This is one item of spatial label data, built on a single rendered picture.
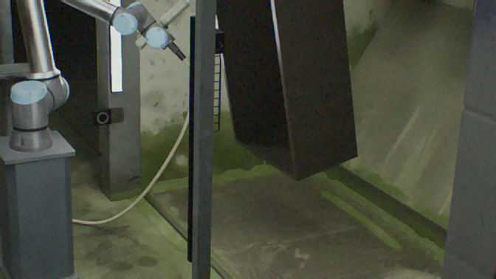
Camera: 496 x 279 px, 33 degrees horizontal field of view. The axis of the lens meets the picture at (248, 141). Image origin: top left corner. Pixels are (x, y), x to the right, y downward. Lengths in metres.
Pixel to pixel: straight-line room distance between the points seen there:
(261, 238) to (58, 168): 1.14
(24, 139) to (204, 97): 1.34
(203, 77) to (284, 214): 2.11
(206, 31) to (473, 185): 0.93
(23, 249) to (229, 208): 1.26
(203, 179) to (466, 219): 0.91
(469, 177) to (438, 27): 2.92
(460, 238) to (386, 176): 2.53
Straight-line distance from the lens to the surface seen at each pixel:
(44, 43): 3.85
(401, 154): 4.69
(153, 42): 3.62
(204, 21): 2.53
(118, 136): 4.69
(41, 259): 3.92
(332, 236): 4.37
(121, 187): 4.80
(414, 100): 4.81
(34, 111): 3.73
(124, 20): 3.50
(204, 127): 2.62
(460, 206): 2.16
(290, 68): 3.70
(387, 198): 4.64
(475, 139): 2.09
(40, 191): 3.78
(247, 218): 4.51
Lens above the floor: 1.94
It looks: 20 degrees down
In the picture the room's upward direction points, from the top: 2 degrees clockwise
